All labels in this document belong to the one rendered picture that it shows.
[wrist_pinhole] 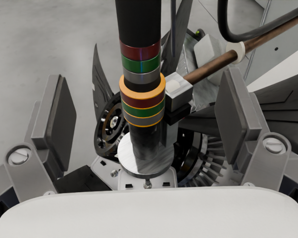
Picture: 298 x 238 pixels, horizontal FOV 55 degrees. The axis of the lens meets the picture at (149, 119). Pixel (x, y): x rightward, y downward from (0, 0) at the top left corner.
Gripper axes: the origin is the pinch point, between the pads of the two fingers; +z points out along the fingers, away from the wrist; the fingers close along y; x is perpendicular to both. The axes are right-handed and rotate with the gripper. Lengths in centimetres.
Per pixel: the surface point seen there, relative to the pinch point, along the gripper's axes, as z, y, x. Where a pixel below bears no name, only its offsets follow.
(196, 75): 13.9, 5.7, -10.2
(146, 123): 8.1, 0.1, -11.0
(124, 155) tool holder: 9.6, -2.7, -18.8
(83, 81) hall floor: 165, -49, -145
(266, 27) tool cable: 20.6, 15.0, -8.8
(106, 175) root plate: 17.1, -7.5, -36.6
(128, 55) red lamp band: 8.8, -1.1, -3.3
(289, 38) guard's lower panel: 106, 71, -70
